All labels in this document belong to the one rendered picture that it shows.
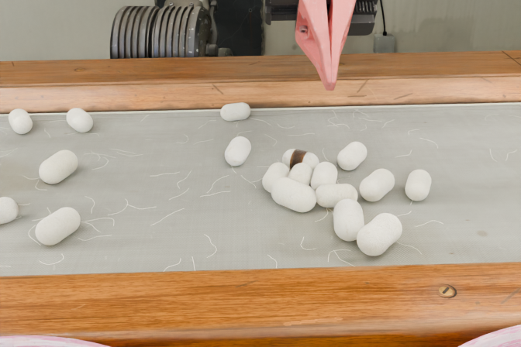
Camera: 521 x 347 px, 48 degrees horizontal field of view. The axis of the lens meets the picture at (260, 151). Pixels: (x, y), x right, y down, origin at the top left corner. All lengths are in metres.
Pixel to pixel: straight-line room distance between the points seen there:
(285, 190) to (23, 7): 2.28
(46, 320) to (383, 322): 0.18
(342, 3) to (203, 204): 0.20
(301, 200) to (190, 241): 0.09
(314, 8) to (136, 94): 0.24
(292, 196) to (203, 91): 0.24
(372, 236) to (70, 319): 0.19
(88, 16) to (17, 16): 0.29
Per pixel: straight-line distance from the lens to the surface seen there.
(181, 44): 0.81
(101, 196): 0.49
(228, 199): 0.46
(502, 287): 0.36
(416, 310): 0.33
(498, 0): 2.79
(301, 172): 0.46
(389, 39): 2.62
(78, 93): 0.66
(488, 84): 0.69
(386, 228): 0.40
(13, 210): 0.47
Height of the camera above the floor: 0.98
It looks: 27 degrees down
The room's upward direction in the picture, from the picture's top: 1 degrees counter-clockwise
